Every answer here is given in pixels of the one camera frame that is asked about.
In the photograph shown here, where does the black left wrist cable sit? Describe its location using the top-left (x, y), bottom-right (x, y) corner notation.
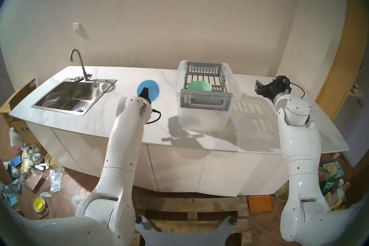
top-left (146, 109), bottom-right (162, 125)

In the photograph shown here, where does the yellow packet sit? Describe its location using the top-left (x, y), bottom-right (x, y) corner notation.
top-left (22, 149), bottom-right (35, 174)

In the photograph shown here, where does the teal food package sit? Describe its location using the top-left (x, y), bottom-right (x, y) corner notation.
top-left (323, 161), bottom-right (345, 179)

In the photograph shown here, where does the brown cardboard box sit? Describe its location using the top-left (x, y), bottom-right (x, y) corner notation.
top-left (0, 78), bottom-right (39, 145)

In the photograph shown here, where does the orange tray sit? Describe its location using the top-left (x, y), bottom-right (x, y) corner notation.
top-left (248, 195), bottom-right (274, 214)

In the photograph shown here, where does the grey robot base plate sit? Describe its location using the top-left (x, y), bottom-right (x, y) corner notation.
top-left (135, 216), bottom-right (237, 246)

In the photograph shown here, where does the blue bowl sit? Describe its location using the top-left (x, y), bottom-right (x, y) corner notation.
top-left (137, 79), bottom-right (160, 102)

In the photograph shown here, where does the clear glass bowl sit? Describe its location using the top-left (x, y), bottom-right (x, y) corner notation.
top-left (274, 183), bottom-right (289, 201)

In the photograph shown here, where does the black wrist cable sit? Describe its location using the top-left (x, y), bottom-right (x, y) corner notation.
top-left (290, 83), bottom-right (305, 99)
top-left (146, 109), bottom-right (162, 125)

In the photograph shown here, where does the grey drying rack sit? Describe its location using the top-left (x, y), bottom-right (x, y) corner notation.
top-left (180, 61), bottom-right (232, 112)

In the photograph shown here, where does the white counter cabinet base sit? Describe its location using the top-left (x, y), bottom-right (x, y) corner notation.
top-left (27, 121), bottom-right (289, 197)

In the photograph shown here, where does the wooden pallet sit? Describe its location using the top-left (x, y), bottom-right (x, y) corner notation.
top-left (134, 196), bottom-right (251, 246)

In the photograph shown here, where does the green bowl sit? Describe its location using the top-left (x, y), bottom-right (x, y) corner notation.
top-left (187, 81), bottom-right (212, 92)

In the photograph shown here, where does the stainless steel sink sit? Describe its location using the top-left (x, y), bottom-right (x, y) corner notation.
top-left (31, 77), bottom-right (118, 116)

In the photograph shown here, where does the woven basket bowl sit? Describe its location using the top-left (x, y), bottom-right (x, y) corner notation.
top-left (45, 153), bottom-right (59, 168)

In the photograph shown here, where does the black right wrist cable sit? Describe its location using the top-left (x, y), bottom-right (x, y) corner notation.
top-left (290, 83), bottom-right (305, 99)

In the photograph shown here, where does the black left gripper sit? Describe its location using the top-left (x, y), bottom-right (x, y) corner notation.
top-left (139, 87), bottom-right (153, 105)

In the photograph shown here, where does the green snack bag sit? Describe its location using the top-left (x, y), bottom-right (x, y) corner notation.
top-left (319, 168), bottom-right (338, 194)

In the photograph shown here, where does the clear bag with paper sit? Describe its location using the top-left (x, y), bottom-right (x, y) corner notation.
top-left (49, 169), bottom-right (64, 192)

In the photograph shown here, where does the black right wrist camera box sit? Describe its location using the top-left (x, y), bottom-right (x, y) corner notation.
top-left (275, 75), bottom-right (291, 89)

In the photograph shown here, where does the white plastic bag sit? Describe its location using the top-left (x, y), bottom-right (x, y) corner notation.
top-left (9, 127), bottom-right (24, 151)

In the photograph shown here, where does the yellow wooden door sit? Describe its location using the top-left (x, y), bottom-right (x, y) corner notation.
top-left (315, 0), bottom-right (369, 122)

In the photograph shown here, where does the yellow cup on floor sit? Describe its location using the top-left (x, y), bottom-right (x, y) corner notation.
top-left (33, 196), bottom-right (49, 218)

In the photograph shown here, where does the clear plastic tub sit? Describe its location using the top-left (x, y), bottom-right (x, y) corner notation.
top-left (173, 60), bottom-right (242, 131)

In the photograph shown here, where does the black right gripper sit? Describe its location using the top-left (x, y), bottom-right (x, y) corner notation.
top-left (255, 80), bottom-right (291, 101)

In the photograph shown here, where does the metal gooseneck faucet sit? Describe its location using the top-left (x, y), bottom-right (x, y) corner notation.
top-left (70, 49), bottom-right (93, 82)

